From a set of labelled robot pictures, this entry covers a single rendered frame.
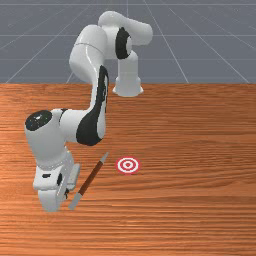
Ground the grey pen with brown handle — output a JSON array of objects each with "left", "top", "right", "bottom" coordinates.
[{"left": 67, "top": 151, "right": 111, "bottom": 211}]

